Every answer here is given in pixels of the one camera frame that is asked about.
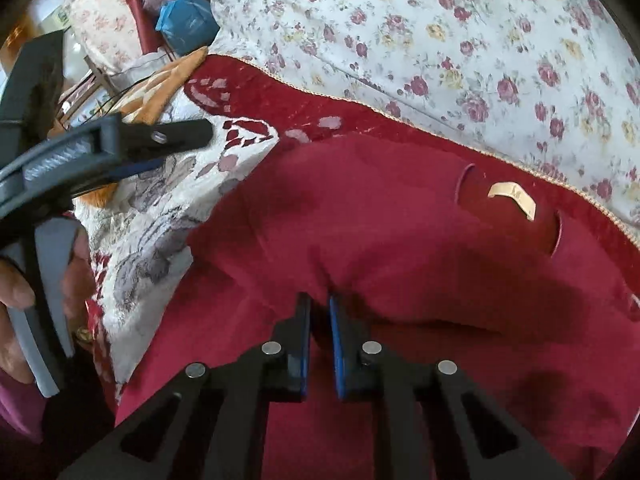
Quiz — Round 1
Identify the pale floral cloth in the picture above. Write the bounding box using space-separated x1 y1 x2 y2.
63 0 147 74

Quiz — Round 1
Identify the person's left hand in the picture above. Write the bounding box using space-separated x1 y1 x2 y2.
0 230 98 384

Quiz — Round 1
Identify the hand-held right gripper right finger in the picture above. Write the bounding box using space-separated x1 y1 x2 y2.
328 295 577 480

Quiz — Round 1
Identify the orange cloth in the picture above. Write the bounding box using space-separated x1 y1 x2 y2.
75 46 210 209

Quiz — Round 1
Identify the blue plastic bag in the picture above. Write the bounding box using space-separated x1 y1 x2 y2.
154 0 222 57

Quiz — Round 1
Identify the white floral quilt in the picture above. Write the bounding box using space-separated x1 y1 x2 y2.
209 0 640 242

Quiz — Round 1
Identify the red shirt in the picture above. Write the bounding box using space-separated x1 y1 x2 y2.
114 134 640 480

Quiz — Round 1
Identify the red and white floral blanket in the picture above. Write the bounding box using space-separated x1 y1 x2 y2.
73 52 640 411

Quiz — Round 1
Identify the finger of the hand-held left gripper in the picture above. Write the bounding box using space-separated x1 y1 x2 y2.
103 117 215 184

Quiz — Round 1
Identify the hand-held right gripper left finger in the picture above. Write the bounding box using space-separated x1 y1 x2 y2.
59 292 313 480

